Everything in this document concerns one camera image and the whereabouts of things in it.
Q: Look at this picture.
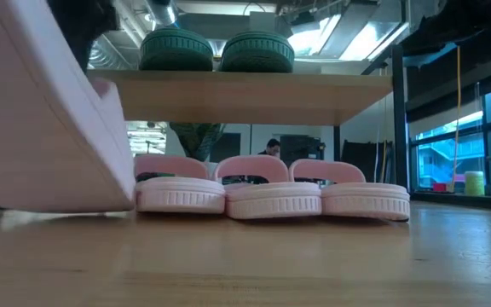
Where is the green foam slide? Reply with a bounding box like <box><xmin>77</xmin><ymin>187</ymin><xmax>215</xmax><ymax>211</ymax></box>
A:
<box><xmin>219</xmin><ymin>30</ymin><xmax>296</xmax><ymax>74</ymax></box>
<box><xmin>138</xmin><ymin>27</ymin><xmax>215</xmax><ymax>72</ymax></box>

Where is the pink foam slide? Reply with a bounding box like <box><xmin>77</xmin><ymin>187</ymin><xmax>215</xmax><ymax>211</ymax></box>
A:
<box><xmin>288</xmin><ymin>159</ymin><xmax>412</xmax><ymax>223</ymax></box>
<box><xmin>133</xmin><ymin>153</ymin><xmax>227</xmax><ymax>215</ymax></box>
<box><xmin>212</xmin><ymin>154</ymin><xmax>323</xmax><ymax>221</ymax></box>
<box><xmin>0</xmin><ymin>0</ymin><xmax>136</xmax><ymax>214</ymax></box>

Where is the snake plant in white pot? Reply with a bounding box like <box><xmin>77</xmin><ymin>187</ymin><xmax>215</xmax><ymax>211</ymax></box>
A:
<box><xmin>169</xmin><ymin>122</ymin><xmax>225</xmax><ymax>163</ymax></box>

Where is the person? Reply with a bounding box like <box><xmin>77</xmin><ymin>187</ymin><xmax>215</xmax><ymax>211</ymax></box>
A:
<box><xmin>257</xmin><ymin>138</ymin><xmax>281</xmax><ymax>158</ymax></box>

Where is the black equipment rack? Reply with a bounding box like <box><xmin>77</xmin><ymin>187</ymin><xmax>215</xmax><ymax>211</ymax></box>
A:
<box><xmin>279</xmin><ymin>134</ymin><xmax>326</xmax><ymax>162</ymax></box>

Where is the yellow-green cylinder container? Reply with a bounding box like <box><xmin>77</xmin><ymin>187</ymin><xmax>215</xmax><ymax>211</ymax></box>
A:
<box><xmin>465</xmin><ymin>171</ymin><xmax>486</xmax><ymax>197</ymax></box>

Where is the silver ceiling duct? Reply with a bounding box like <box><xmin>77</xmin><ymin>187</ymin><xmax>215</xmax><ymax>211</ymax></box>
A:
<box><xmin>145</xmin><ymin>0</ymin><xmax>179</xmax><ymax>26</ymax></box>

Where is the wooden shelf black metal frame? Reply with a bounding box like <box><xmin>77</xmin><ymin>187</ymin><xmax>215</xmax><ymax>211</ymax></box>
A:
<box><xmin>86</xmin><ymin>44</ymin><xmax>409</xmax><ymax>191</ymax></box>

